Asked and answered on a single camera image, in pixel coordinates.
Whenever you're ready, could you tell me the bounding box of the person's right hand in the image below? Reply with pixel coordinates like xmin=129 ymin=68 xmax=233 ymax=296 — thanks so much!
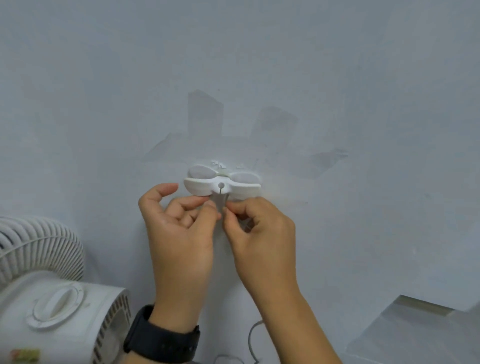
xmin=221 ymin=196 xmax=301 ymax=305

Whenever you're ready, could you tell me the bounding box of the white power cord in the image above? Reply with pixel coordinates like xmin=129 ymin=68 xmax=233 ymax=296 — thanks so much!
xmin=212 ymin=186 xmax=266 ymax=364

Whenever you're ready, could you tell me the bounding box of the white fan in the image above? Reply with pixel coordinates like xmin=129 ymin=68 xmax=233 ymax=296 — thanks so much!
xmin=0 ymin=215 xmax=133 ymax=364

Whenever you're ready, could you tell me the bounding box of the clear tape strip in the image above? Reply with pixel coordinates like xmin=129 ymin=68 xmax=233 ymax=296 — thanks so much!
xmin=187 ymin=89 xmax=225 ymax=138
xmin=250 ymin=105 xmax=299 ymax=149
xmin=299 ymin=148 xmax=350 ymax=181

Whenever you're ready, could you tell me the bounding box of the black wristband watch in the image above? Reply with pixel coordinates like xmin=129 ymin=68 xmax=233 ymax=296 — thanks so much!
xmin=122 ymin=304 xmax=201 ymax=364

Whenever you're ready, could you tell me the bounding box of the person's left forearm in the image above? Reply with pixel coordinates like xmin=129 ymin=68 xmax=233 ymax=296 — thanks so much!
xmin=119 ymin=352 xmax=196 ymax=364

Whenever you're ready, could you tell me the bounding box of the person's left hand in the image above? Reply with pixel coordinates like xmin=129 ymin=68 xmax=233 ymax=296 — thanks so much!
xmin=138 ymin=182 xmax=223 ymax=335

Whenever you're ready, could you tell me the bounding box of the white wall cord winder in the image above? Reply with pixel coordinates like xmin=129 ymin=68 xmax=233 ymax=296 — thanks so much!
xmin=183 ymin=161 xmax=263 ymax=200

